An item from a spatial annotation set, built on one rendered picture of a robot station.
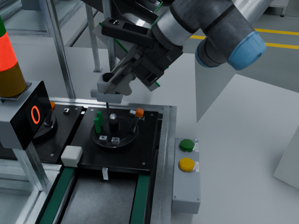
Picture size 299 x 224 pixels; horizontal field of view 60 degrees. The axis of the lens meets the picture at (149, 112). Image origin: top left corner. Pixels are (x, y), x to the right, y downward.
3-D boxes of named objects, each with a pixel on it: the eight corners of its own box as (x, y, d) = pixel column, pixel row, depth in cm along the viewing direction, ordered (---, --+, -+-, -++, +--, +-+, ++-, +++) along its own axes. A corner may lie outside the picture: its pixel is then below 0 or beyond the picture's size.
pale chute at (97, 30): (160, 73, 101) (169, 67, 98) (151, 92, 91) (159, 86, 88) (108, 16, 92) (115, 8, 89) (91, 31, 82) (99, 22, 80)
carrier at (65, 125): (84, 110, 89) (78, 79, 81) (58, 166, 71) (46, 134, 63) (18, 105, 91) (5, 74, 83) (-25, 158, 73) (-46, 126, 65)
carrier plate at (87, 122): (158, 116, 87) (158, 111, 86) (150, 175, 69) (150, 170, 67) (88, 110, 89) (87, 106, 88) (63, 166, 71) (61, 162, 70)
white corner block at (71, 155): (84, 155, 74) (82, 146, 71) (79, 168, 71) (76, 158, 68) (68, 154, 74) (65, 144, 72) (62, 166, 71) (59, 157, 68)
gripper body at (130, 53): (146, 90, 61) (183, 57, 55) (118, 67, 58) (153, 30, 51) (150, 72, 67) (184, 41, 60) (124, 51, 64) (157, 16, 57)
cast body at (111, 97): (123, 94, 70) (122, 71, 66) (120, 104, 67) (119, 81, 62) (93, 91, 71) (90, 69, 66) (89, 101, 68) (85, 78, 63)
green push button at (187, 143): (193, 143, 77) (194, 139, 76) (193, 154, 74) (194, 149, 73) (179, 142, 77) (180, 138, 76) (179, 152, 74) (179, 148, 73)
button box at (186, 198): (196, 151, 82) (198, 138, 77) (198, 214, 66) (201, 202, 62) (174, 150, 82) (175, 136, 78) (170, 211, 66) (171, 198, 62)
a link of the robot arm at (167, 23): (167, 13, 49) (170, -1, 55) (151, 30, 52) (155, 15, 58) (195, 39, 52) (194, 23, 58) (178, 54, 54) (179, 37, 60)
